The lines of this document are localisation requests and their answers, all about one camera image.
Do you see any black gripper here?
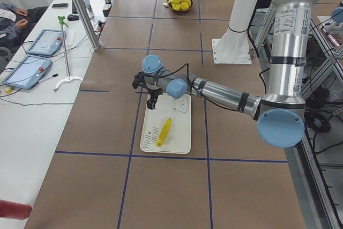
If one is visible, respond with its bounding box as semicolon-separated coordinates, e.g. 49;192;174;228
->
132;71;161;109

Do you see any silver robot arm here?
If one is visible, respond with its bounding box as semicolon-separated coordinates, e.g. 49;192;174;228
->
132;0;318;148

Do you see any brown wicker fruit basket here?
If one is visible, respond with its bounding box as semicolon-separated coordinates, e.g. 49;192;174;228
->
168;0;193;12

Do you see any white bear plate tray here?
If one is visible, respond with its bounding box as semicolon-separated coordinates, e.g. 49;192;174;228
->
140;93;191;154

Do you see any yellow star fruit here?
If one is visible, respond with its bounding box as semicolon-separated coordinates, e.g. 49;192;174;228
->
171;1;190;11

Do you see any clear water bottle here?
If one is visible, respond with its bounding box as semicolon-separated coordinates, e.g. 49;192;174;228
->
83;0;94;19

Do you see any black computer mouse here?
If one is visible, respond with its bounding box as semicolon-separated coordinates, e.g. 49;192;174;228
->
67;14;79;21

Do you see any black smartphone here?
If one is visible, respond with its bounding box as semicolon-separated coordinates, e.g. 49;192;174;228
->
52;3;69;9

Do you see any green tipped reacher grabber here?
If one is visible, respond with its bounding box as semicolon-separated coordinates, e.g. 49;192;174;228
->
54;16;83;92

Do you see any far blue teach pendant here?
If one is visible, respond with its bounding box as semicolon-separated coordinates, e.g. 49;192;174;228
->
26;29;66;57

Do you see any blue teach pendant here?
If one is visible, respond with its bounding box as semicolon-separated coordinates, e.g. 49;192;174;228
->
2;55;52;90
26;29;66;57

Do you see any near blue teach pendant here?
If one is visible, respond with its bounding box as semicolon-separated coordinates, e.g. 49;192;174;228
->
2;55;52;90

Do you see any seated person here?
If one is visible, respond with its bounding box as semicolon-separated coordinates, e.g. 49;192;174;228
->
1;3;48;48

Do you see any red cylinder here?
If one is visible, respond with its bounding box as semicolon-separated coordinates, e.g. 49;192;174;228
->
1;200;32;220

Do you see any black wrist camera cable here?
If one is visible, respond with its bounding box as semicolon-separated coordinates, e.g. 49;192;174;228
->
158;63;215;101

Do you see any aluminium frame post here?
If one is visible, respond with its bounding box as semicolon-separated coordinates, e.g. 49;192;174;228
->
73;0;100;51

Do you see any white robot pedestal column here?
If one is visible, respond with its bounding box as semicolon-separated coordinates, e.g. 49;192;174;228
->
212;0;257;64

